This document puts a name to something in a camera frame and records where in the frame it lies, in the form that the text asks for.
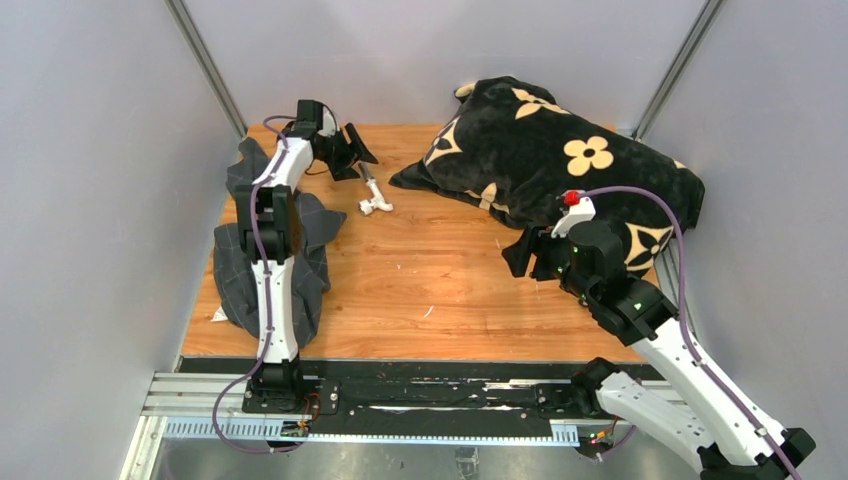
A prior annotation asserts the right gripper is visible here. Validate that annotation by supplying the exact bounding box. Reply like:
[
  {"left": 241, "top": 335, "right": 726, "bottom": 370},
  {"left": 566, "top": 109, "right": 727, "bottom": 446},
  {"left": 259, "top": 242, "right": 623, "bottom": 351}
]
[{"left": 504, "top": 222, "right": 597, "bottom": 304}]

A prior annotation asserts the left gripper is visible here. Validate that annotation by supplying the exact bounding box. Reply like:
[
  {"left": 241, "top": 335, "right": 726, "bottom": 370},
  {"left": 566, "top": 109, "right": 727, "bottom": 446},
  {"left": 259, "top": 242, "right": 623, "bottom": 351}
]
[{"left": 315, "top": 123, "right": 376, "bottom": 182}]

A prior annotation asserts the metal tee pipe fitting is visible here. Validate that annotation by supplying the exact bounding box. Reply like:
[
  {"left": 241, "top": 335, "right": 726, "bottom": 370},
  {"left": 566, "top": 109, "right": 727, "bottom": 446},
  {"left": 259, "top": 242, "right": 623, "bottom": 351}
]
[{"left": 358, "top": 162, "right": 372, "bottom": 181}]

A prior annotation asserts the white plastic water faucet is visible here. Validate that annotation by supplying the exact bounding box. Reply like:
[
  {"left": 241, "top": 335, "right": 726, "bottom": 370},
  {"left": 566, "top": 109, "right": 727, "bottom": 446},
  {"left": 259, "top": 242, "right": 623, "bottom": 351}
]
[{"left": 359, "top": 178, "right": 394, "bottom": 216}]

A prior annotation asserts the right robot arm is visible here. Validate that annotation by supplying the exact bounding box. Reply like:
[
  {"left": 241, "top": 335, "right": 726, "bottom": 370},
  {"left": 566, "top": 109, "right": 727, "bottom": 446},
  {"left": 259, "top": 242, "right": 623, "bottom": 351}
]
[{"left": 502, "top": 221, "right": 816, "bottom": 479}]

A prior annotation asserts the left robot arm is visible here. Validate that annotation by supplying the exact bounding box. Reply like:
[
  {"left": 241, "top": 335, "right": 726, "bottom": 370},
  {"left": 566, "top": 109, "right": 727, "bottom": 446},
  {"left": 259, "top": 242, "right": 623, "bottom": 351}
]
[{"left": 235, "top": 99, "right": 376, "bottom": 414}]

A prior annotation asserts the black floral plush blanket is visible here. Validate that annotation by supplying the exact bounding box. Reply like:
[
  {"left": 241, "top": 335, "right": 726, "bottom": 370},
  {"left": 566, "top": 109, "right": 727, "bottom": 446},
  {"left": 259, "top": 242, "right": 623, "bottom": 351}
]
[{"left": 389, "top": 76, "right": 706, "bottom": 232}]

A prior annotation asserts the grey checked cloth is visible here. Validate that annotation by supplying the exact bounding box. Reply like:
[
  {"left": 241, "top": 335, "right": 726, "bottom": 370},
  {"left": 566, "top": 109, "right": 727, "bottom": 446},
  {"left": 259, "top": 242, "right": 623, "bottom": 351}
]
[{"left": 213, "top": 137, "right": 347, "bottom": 348}]

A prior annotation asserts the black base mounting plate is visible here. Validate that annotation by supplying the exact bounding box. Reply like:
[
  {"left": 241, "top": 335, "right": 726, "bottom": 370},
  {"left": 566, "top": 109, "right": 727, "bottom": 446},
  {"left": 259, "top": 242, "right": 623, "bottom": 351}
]
[{"left": 178, "top": 356, "right": 684, "bottom": 440}]

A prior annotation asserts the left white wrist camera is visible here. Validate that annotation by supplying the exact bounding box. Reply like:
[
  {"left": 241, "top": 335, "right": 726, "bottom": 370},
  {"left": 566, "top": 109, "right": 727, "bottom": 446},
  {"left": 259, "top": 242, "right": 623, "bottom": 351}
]
[{"left": 318, "top": 106, "right": 339, "bottom": 138}]

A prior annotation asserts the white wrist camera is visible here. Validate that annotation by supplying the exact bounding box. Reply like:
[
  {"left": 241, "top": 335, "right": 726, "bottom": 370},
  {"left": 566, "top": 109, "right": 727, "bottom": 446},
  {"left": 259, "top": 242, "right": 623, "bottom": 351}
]
[
  {"left": 318, "top": 106, "right": 339, "bottom": 138},
  {"left": 550, "top": 192, "right": 596, "bottom": 238}
]

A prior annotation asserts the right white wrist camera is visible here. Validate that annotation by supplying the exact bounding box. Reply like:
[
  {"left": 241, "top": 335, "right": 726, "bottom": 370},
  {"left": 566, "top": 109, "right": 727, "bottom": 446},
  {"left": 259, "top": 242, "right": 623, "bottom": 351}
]
[{"left": 550, "top": 192, "right": 596, "bottom": 238}]

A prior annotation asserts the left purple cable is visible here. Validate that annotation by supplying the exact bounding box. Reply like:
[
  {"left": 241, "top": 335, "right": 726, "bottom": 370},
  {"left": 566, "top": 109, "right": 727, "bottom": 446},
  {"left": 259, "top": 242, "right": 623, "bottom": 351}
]
[{"left": 211, "top": 115, "right": 313, "bottom": 455}]

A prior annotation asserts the purple cable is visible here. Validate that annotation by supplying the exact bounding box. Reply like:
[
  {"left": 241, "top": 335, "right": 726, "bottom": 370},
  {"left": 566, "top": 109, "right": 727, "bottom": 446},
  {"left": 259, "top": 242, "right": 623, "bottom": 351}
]
[
  {"left": 211, "top": 115, "right": 313, "bottom": 455},
  {"left": 563, "top": 185, "right": 804, "bottom": 480}
]

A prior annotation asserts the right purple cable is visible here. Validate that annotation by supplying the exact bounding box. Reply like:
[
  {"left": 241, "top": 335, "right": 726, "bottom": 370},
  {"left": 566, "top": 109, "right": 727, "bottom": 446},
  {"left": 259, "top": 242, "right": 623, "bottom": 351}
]
[{"left": 563, "top": 185, "right": 804, "bottom": 480}]

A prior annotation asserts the left aluminium frame post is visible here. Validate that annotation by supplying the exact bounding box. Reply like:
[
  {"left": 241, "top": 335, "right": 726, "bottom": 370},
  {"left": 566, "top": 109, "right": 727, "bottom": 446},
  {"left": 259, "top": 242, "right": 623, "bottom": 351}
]
[{"left": 164, "top": 0, "right": 248, "bottom": 137}]

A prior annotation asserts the aluminium frame post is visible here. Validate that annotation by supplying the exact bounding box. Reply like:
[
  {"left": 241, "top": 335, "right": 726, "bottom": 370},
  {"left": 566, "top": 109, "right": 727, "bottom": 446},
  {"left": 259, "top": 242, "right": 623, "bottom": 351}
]
[
  {"left": 631, "top": 0, "right": 725, "bottom": 142},
  {"left": 164, "top": 0, "right": 248, "bottom": 137}
]

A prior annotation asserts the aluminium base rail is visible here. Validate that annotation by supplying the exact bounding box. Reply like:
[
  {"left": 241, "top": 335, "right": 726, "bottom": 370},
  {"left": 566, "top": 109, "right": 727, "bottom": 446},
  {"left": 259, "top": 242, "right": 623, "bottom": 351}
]
[{"left": 119, "top": 245, "right": 750, "bottom": 480}]

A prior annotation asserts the right aluminium frame post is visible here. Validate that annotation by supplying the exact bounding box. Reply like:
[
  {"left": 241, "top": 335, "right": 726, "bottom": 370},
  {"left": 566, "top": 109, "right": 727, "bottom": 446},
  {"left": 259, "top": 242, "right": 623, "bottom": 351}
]
[{"left": 631, "top": 0, "right": 725, "bottom": 142}]

